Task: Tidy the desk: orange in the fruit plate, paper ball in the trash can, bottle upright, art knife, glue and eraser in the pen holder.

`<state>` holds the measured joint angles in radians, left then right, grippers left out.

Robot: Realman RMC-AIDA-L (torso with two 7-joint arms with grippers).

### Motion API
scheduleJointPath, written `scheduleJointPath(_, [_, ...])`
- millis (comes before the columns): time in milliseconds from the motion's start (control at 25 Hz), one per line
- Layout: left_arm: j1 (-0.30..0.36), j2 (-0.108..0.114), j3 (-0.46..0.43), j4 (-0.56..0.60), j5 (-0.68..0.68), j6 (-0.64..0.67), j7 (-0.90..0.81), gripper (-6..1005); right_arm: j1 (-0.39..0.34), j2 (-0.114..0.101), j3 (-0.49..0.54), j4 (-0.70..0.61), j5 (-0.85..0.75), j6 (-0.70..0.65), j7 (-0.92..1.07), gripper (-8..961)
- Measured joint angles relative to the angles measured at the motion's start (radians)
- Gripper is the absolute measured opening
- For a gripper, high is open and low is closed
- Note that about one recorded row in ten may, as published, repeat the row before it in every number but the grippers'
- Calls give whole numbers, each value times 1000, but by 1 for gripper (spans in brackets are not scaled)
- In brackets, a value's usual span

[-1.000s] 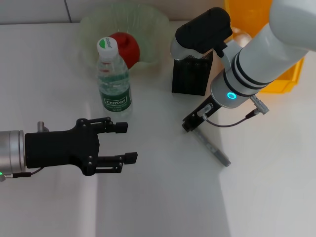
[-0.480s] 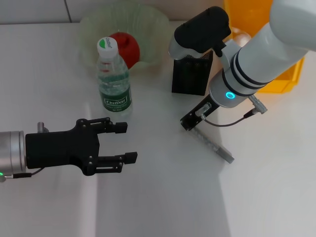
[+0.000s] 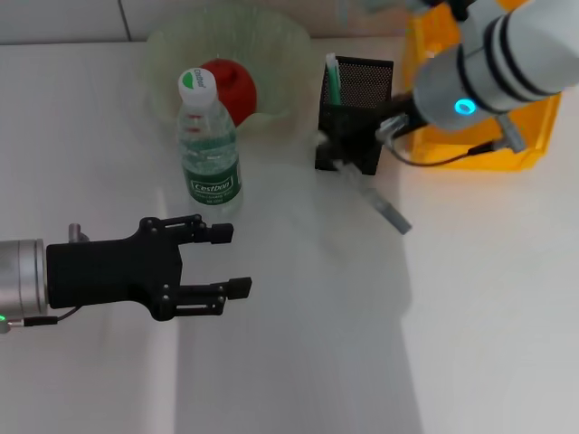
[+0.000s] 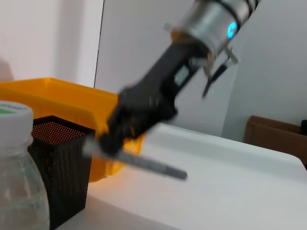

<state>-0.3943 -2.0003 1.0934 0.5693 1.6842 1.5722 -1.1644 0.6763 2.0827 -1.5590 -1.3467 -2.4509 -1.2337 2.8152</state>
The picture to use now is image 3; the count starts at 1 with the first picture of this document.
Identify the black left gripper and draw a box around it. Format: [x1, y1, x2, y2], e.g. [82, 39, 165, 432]
[44, 214, 253, 321]

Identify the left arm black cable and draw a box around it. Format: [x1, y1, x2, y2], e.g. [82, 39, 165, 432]
[0, 305, 83, 335]

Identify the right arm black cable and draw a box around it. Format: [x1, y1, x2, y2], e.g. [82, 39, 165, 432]
[375, 113, 528, 169]

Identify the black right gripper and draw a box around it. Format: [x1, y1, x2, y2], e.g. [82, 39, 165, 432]
[382, 92, 426, 137]

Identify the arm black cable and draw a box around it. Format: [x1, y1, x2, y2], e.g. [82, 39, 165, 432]
[0, 305, 83, 335]
[375, 113, 528, 169]

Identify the green glass fruit bowl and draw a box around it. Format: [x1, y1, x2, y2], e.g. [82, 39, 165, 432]
[145, 8, 312, 130]

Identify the red-orange knitted toy orange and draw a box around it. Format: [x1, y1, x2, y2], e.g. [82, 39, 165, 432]
[201, 57, 258, 127]

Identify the yellow plastic bin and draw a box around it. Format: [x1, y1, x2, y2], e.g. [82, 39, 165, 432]
[404, 4, 564, 172]

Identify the clear water bottle green label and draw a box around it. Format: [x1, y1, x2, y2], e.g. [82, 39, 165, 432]
[176, 67, 244, 208]

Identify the grey marker pen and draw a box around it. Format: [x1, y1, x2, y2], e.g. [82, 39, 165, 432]
[332, 160, 413, 236]

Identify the black mesh pen holder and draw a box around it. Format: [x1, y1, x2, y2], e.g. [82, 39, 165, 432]
[314, 54, 394, 175]

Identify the green pen white cap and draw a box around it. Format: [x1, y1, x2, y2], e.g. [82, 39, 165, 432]
[325, 52, 344, 107]

